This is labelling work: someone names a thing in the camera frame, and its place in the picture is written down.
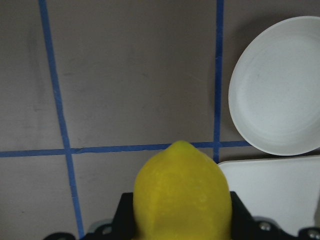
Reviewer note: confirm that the beige ceramic bowl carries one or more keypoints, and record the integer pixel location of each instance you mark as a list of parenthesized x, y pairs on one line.
[(274, 89)]

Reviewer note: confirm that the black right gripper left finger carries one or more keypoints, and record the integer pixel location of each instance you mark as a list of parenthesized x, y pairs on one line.
[(123, 225)]

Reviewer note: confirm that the yellow lemon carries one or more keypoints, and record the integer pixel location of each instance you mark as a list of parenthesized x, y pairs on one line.
[(182, 194)]

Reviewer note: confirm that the white rectangular tray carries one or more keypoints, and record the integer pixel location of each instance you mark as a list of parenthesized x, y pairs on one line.
[(285, 191)]

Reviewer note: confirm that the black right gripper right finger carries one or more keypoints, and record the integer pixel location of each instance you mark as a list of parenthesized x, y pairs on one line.
[(245, 227)]

